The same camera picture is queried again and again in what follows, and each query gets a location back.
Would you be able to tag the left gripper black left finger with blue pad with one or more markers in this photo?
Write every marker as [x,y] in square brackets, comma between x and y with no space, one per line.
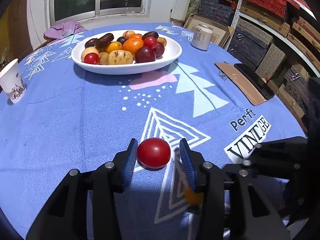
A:
[64,215]

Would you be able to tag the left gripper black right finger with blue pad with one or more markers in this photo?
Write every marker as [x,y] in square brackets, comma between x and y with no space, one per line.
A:
[187,164]

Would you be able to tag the large yellow round fruit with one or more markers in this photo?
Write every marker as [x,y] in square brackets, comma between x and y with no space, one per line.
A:
[89,50]

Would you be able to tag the spotted yellow potato-like fruit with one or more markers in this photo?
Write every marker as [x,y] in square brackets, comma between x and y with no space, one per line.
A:
[117,57]

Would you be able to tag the yellow orange tomato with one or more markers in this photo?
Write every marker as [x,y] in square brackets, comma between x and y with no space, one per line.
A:
[191,197]

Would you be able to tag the shelf with stacked boxes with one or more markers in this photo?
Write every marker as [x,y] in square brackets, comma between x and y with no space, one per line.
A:
[278,39]

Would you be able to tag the framed picture leaning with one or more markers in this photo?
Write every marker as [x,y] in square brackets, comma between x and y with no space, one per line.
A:
[220,32]

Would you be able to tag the white paper cup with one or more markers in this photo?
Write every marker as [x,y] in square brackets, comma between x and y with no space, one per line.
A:
[11,81]

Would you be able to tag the beige drink can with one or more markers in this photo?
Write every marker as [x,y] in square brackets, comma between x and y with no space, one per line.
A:
[202,37]

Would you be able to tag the white oval plate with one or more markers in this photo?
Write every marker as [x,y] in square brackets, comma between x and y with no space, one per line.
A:
[172,51]

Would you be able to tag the small yellow fruit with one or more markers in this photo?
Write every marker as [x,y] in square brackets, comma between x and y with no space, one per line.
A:
[103,58]

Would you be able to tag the dark water chestnut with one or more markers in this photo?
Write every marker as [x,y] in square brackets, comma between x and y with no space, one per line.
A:
[153,34]
[104,40]
[91,42]

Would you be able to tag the yellow orange fruit in plate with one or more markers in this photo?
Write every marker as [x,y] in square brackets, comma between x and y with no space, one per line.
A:
[114,46]

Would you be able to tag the dark water chestnut left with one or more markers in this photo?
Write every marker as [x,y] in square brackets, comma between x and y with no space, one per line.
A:
[104,40]

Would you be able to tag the dark red plum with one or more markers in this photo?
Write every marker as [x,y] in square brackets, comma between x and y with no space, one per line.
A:
[145,54]

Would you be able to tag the orange persimmon-like fruit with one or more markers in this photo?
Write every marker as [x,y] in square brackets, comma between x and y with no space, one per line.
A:
[162,41]

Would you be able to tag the pink cloth garment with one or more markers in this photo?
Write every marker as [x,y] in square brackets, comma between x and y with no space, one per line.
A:
[63,30]

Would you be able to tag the dark chestnut in plate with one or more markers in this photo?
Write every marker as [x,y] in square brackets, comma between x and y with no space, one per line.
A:
[122,39]

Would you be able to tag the small red tomato upper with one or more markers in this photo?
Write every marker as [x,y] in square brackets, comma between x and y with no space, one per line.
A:
[150,42]

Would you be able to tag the orange mandarin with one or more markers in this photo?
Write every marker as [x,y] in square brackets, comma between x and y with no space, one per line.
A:
[135,36]
[133,45]

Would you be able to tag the dark water chestnut far right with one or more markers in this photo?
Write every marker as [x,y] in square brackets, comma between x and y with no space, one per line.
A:
[153,34]

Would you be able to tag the orange striped fruit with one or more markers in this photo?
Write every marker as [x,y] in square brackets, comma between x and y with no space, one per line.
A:
[128,33]

